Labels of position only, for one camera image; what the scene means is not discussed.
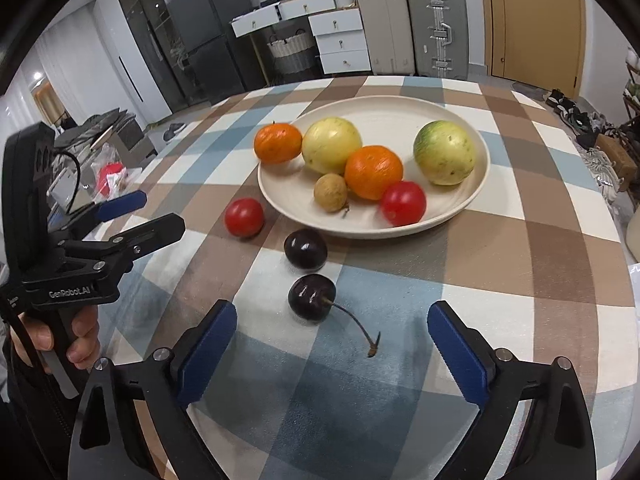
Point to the dark cherry without stem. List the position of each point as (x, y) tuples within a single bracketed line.
[(306, 249)]

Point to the black refrigerator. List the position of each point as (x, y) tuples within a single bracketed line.
[(224, 64)]

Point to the wooden door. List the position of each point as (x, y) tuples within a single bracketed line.
[(536, 42)]

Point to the yellow round fruit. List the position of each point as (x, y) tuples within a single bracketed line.
[(328, 143)]

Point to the white drawer desk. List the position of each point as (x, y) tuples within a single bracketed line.
[(336, 25)]

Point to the checkered tablecloth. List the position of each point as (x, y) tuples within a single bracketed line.
[(535, 264)]

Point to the small brown longan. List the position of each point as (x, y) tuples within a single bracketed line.
[(331, 192)]

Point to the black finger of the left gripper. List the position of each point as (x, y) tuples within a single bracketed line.
[(150, 236)]

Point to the grey slippers pair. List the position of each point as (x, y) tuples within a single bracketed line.
[(173, 130)]

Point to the dark glass cabinet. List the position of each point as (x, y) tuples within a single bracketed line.
[(163, 51)]

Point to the green yellow passion fruit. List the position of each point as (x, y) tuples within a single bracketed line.
[(444, 152)]

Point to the silver suitcase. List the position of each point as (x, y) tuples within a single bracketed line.
[(440, 38)]

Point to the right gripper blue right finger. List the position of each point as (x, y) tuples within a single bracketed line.
[(466, 353)]

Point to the red tomato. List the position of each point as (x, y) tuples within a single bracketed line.
[(244, 218), (403, 203)]

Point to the orange tangerine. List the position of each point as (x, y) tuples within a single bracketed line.
[(277, 143), (371, 170)]

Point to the dark cherry with stem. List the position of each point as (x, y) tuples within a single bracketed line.
[(312, 297)]

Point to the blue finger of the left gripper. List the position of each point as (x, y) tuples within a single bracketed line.
[(122, 204)]

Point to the brown cardboard box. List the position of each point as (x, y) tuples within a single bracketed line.
[(624, 166)]

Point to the beige suitcase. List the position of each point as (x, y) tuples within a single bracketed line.
[(387, 27)]

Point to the cream round plate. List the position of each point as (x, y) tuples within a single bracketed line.
[(390, 121)]

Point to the woven laundry basket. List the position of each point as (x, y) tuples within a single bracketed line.
[(294, 54)]

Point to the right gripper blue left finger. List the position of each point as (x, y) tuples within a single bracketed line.
[(200, 349)]

